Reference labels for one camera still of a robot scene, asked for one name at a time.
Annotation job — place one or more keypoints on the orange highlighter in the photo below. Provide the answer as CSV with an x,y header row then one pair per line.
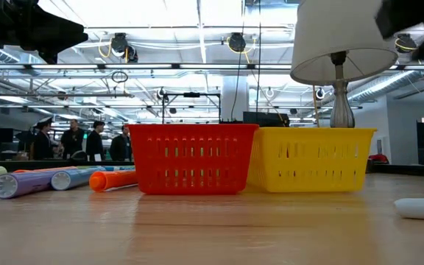
x,y
112,180
46,169

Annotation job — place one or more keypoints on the blue highlighter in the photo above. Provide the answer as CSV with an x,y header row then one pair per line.
x,y
72,178

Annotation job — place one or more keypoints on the purple highlighter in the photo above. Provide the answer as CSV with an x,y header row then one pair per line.
x,y
24,184

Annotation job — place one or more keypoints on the red plastic basket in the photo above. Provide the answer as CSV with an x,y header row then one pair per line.
x,y
191,158

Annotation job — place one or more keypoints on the yellow plastic basket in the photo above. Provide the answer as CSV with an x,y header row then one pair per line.
x,y
309,158

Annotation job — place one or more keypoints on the black capped white marker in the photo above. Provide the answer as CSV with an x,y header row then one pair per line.
x,y
422,209

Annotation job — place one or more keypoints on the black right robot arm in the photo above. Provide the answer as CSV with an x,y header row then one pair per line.
x,y
418,18

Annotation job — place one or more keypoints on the person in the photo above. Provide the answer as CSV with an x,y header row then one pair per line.
x,y
42,143
95,141
120,145
73,140

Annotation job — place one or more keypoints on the small black ceiling reel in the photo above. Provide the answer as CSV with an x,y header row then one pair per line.
x,y
319,94
161,94

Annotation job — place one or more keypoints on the black equipment box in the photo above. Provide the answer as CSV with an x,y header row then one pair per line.
x,y
265,119

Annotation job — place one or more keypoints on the white shade table lamp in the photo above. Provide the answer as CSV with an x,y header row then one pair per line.
x,y
341,44

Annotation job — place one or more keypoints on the red jacket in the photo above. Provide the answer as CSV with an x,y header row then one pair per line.
x,y
378,158

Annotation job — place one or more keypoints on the black background rig frame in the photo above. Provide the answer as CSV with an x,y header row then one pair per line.
x,y
191,94

